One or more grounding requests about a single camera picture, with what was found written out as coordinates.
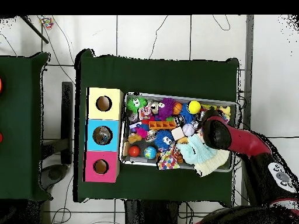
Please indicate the small multicoloured toy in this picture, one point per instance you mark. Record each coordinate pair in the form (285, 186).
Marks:
(46, 22)

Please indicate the black tripod leg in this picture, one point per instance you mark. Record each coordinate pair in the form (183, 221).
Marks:
(35, 30)

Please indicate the purple spiky toy with eyes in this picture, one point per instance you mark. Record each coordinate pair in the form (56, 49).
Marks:
(166, 109)

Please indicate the mint green cloth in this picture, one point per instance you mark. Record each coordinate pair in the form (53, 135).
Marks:
(198, 149)

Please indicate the crushed black can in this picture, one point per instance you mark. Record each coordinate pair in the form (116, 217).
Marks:
(179, 120)

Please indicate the green spiky toy with eyes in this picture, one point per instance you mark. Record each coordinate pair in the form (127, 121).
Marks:
(134, 104)

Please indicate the grey chair base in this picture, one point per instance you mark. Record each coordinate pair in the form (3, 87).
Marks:
(53, 173)

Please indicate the yellow smiley ball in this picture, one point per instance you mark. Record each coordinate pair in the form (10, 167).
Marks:
(194, 107)

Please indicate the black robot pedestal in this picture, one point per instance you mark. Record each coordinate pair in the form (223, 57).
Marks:
(149, 214)

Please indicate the wooden three-hole box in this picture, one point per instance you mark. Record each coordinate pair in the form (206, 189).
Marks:
(93, 112)

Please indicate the blue spiky ball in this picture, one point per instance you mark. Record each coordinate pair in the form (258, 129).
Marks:
(163, 139)

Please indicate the globe print ball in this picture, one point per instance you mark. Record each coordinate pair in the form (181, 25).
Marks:
(150, 152)

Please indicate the small red object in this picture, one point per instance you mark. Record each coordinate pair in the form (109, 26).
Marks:
(0, 85)
(0, 137)

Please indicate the polka dot paper napkin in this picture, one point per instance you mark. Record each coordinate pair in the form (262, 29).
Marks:
(167, 162)

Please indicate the red rubber ball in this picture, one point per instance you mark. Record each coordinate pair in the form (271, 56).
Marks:
(134, 151)

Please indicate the dark green tablecloth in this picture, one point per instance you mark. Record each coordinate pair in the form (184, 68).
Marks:
(18, 116)
(163, 77)

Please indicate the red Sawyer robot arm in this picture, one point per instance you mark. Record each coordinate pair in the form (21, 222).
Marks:
(245, 142)

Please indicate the crushed silver can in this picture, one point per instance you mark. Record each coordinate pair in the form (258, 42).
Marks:
(195, 123)

